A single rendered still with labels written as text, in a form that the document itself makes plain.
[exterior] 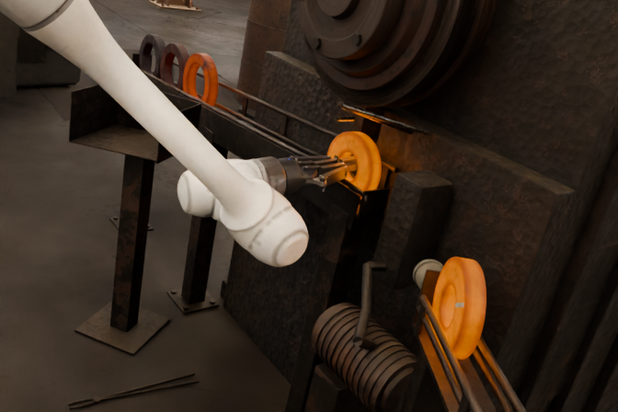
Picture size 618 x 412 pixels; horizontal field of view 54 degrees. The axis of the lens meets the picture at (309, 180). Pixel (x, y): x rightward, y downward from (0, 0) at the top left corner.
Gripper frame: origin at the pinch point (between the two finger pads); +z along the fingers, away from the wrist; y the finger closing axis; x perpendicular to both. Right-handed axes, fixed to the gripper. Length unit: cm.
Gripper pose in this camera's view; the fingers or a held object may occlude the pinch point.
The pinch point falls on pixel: (351, 164)
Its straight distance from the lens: 137.8
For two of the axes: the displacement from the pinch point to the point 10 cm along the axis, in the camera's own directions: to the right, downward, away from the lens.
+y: 5.8, 4.1, -7.1
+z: 8.1, -1.6, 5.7
